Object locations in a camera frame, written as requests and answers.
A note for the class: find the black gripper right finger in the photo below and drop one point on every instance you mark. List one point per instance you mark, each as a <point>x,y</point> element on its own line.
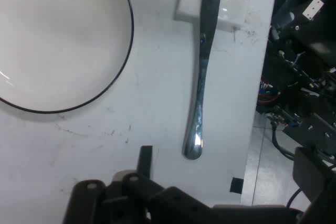
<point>320,182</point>

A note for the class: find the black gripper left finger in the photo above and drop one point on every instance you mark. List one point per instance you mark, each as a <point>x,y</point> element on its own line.
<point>123,203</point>

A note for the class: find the silver table knife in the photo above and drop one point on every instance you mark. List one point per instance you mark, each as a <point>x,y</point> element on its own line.
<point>202,90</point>

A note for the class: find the black machine with wiring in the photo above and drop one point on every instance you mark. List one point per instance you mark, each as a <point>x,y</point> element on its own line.
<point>302,51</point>

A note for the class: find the white plate with black rim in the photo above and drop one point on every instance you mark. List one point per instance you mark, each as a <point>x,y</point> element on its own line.
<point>65,37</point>

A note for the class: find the white ceramic cutlery rest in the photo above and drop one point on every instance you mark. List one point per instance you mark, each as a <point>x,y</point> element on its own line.
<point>189,6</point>

